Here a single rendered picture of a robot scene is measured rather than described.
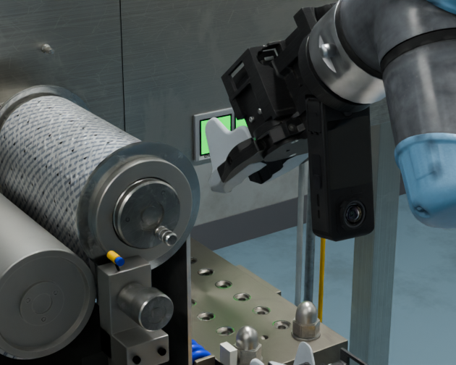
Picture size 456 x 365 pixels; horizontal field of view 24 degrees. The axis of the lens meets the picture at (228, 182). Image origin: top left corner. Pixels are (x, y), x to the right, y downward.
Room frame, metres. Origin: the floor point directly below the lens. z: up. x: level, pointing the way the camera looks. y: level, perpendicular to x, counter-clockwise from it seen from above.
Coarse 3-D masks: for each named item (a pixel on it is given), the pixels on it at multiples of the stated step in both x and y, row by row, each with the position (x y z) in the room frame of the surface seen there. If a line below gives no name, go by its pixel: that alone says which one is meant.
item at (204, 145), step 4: (228, 116) 1.46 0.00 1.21; (220, 120) 1.45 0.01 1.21; (224, 120) 1.46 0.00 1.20; (228, 120) 1.46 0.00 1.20; (204, 124) 1.44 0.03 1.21; (224, 124) 1.46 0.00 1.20; (228, 124) 1.46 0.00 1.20; (204, 128) 1.44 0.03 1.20; (228, 128) 1.46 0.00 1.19; (204, 132) 1.44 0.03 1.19; (204, 136) 1.44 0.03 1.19; (204, 140) 1.44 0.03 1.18; (204, 144) 1.44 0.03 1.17; (204, 148) 1.44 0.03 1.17; (204, 152) 1.44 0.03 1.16; (208, 152) 1.44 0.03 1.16
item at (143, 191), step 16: (128, 192) 0.99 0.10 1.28; (144, 192) 1.00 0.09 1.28; (160, 192) 1.01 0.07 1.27; (176, 192) 1.02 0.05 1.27; (128, 208) 0.99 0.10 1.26; (144, 208) 1.00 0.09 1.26; (160, 208) 1.01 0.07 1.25; (176, 208) 1.02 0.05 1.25; (128, 224) 0.99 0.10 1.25; (144, 224) 1.00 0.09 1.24; (160, 224) 1.01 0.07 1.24; (176, 224) 1.02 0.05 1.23; (128, 240) 0.99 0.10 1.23; (144, 240) 1.00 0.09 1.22; (160, 240) 1.01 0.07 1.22
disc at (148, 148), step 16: (144, 144) 1.02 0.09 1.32; (160, 144) 1.03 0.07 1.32; (112, 160) 1.00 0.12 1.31; (128, 160) 1.01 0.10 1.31; (176, 160) 1.04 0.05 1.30; (96, 176) 0.99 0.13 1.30; (192, 176) 1.05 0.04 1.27; (96, 192) 0.99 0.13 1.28; (192, 192) 1.05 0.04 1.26; (80, 208) 0.98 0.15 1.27; (192, 208) 1.05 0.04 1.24; (80, 224) 0.98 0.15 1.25; (192, 224) 1.05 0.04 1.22; (80, 240) 0.98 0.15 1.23; (96, 240) 0.99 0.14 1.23; (96, 256) 0.99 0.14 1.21; (160, 256) 1.03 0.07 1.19
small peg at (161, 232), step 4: (156, 228) 1.00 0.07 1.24; (160, 228) 1.00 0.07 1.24; (164, 228) 1.00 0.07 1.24; (156, 232) 1.00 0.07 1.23; (160, 232) 0.99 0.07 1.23; (164, 232) 0.99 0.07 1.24; (168, 232) 0.99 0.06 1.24; (172, 232) 0.99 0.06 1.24; (156, 236) 1.00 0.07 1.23; (160, 236) 0.99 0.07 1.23; (164, 236) 0.98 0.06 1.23; (168, 236) 0.98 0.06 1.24; (172, 236) 0.98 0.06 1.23; (176, 236) 0.99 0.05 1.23; (164, 240) 0.98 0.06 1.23; (168, 240) 0.98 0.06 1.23; (172, 240) 0.98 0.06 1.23; (176, 240) 0.99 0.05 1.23; (168, 244) 0.98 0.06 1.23; (172, 244) 0.98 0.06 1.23
